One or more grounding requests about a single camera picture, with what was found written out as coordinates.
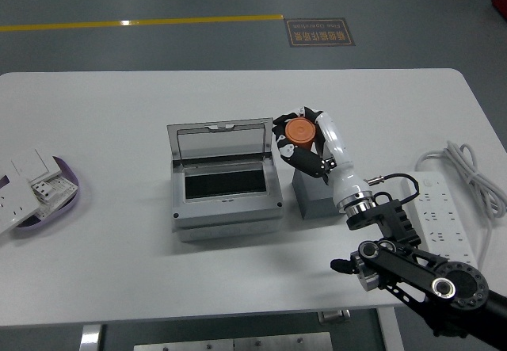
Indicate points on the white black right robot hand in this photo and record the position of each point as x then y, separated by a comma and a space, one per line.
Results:
337, 149

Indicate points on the orange cylinder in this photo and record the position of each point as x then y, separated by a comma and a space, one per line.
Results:
300, 131

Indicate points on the grey box with clear flap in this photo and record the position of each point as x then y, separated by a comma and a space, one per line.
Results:
227, 212

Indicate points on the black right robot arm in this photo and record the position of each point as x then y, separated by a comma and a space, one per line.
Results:
416, 265

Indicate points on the grey cube block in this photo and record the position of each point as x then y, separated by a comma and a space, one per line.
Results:
313, 196

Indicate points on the brown floor sign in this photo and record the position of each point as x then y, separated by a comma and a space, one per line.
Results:
320, 32

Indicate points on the white power strip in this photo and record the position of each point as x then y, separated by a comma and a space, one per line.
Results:
439, 216

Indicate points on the white table leg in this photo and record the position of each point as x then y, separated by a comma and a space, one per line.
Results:
390, 329
92, 338

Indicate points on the yellow floor tape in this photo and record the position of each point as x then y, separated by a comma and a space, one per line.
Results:
138, 22

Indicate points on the purple tray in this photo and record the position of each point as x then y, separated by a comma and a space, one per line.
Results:
67, 196

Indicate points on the white socket module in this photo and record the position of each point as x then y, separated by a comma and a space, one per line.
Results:
51, 190

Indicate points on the white socket plate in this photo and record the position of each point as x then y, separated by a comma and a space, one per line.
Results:
14, 204

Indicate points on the metal table bracket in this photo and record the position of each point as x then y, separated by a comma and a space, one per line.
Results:
334, 316

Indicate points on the metal base plate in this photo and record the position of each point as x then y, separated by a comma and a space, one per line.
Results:
233, 343

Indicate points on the white wall switch panel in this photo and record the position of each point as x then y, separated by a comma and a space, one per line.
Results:
33, 165

